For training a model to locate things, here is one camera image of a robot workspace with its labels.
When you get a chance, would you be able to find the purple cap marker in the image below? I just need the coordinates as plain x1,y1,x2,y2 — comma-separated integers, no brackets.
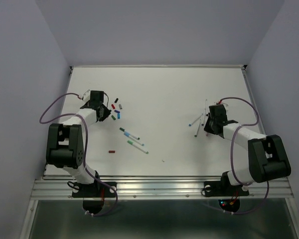
201,111,206,126

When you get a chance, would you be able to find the dark green cap marker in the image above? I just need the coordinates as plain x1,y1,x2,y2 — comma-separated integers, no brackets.
119,127,140,140

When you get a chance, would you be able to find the light blue cap marker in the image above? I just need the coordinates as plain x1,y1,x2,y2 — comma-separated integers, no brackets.
124,132,144,146

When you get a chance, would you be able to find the teal green cap marker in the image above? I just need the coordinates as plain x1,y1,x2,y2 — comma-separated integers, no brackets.
127,140,149,154

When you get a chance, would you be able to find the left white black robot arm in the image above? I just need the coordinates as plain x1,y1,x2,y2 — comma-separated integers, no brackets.
39,90,111,196

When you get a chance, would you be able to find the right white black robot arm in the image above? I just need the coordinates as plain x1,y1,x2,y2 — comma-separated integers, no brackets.
202,104,291,197

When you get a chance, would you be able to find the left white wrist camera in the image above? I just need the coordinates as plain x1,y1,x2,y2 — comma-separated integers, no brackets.
82,90,91,102

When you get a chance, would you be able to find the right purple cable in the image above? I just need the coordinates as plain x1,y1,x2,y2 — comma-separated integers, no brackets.
216,97,270,216

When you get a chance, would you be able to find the aluminium right side rail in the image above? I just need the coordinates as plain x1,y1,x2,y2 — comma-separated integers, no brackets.
241,64,281,177

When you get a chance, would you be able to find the aluminium rail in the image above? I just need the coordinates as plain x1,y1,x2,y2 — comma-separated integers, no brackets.
241,64,281,177
29,177,295,200

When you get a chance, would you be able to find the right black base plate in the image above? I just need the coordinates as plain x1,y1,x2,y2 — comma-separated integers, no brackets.
201,180,250,214

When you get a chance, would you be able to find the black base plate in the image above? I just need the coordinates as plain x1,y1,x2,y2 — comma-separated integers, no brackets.
201,180,250,214
72,181,118,216

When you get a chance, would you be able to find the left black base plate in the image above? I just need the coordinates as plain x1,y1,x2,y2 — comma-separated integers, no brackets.
72,181,118,216

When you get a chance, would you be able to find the aluminium front rail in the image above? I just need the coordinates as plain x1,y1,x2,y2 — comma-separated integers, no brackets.
29,177,295,200

